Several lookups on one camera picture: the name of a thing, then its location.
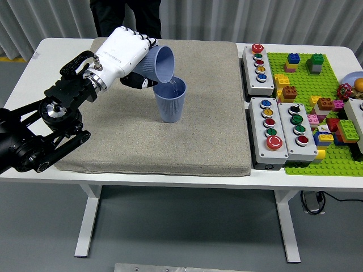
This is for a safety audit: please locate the grey power adapter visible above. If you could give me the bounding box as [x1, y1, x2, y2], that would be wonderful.
[301, 190, 326, 215]

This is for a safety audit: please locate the light blue plate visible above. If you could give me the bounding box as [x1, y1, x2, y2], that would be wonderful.
[342, 71, 363, 86]

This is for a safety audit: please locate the dark green toy brick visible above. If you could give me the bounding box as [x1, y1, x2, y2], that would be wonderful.
[306, 53, 325, 68]

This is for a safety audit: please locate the grey box large red button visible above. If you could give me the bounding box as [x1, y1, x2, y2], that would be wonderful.
[248, 97, 289, 171]

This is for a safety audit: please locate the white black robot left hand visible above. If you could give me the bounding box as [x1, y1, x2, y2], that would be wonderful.
[91, 26, 159, 90]

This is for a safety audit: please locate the blue ribbed plastic cup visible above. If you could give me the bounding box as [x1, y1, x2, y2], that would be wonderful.
[153, 76, 187, 124]
[132, 45, 176, 84]

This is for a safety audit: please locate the grey box with selector switch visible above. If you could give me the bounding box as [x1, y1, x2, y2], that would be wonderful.
[277, 102, 318, 168]

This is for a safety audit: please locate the green brick baseplate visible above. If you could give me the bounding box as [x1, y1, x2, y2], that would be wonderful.
[266, 52, 363, 177]

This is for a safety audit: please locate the black power cable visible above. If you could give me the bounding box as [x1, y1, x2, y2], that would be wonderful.
[320, 191, 363, 203]

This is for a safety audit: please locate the grey-brown fabric mat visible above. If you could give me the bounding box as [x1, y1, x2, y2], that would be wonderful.
[55, 37, 252, 178]

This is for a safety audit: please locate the large light green toy brick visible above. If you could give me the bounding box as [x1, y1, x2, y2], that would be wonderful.
[336, 120, 360, 143]

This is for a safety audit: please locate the person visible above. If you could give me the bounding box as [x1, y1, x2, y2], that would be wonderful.
[89, 0, 162, 40]

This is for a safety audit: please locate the toy burger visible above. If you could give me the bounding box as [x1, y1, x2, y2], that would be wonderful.
[351, 78, 363, 100]

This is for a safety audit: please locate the white button box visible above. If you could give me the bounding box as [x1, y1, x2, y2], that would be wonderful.
[343, 98, 363, 155]

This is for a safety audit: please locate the orange toy brick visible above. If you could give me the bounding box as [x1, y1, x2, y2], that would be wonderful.
[281, 86, 298, 102]
[316, 97, 335, 111]

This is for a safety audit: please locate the red toy valve wheel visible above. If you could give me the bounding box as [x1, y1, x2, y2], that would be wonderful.
[336, 83, 353, 100]

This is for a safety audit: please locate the grey five-button control box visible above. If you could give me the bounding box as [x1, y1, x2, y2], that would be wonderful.
[240, 43, 276, 97]

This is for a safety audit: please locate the white table leg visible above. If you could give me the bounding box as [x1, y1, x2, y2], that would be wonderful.
[273, 189, 301, 263]
[74, 184, 103, 258]

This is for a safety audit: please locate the white pleated curtain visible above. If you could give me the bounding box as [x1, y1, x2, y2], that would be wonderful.
[0, 0, 363, 63]

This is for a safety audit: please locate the red toy brick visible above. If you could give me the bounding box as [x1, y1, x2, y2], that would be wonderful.
[325, 118, 341, 133]

